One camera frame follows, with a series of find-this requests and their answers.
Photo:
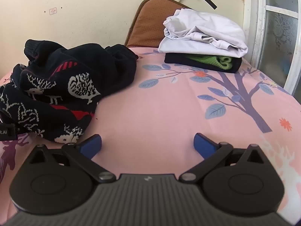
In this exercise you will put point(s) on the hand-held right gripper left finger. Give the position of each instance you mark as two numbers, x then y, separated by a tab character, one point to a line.
92	144

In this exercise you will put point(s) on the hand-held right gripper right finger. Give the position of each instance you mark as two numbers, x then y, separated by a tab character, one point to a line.
204	146

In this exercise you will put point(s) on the black patterned knit sweater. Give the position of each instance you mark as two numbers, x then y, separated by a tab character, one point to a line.
70	75

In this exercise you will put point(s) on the pink printed bedsheet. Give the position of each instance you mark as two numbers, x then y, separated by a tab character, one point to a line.
152	113

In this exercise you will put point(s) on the black and green folded garment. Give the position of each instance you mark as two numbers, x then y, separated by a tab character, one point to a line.
178	62

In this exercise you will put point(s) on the white framed glass door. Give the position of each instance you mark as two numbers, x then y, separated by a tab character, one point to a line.
277	28

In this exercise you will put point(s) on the small pink wall sticker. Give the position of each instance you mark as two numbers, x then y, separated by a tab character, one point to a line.
52	11

